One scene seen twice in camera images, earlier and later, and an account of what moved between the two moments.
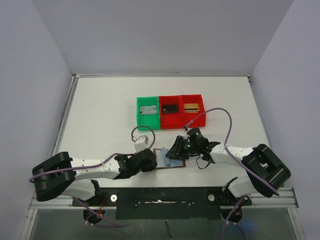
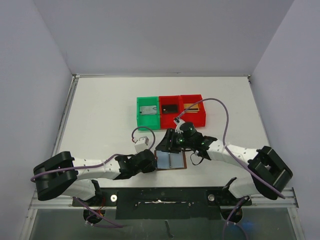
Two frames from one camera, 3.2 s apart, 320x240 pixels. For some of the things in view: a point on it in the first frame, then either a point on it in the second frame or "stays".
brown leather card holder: [164, 162] stays
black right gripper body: [182, 146] → [169, 141]
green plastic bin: [148, 113] stays
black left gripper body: [149, 167] stays
